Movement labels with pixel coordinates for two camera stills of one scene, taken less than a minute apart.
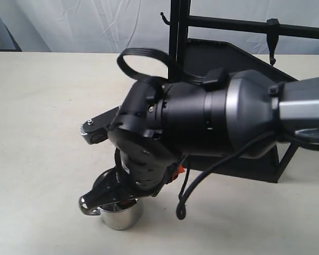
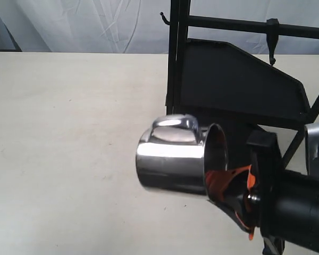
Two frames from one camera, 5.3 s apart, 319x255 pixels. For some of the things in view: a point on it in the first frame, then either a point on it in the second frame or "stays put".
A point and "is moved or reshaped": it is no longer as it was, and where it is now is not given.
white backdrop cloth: [34, 26] stays put
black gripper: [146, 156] -> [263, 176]
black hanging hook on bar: [273, 37] stays put
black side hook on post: [165, 19] stays put
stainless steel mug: [123, 215] is moved or reshaped
